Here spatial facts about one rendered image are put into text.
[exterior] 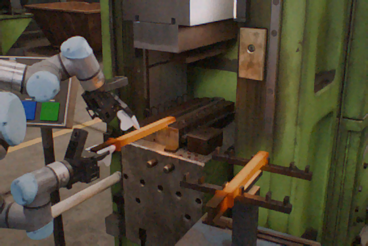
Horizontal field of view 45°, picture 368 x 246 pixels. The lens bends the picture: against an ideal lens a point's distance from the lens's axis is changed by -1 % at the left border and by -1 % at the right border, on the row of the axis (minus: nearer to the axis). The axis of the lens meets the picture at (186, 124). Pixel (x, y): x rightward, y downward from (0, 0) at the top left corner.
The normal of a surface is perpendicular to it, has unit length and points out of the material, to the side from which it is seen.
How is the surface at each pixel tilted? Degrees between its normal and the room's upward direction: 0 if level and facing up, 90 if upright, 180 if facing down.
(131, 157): 90
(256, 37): 90
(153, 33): 90
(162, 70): 90
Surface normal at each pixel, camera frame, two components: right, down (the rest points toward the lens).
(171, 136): -0.57, 0.28
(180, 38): 0.82, 0.19
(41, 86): 0.19, 0.33
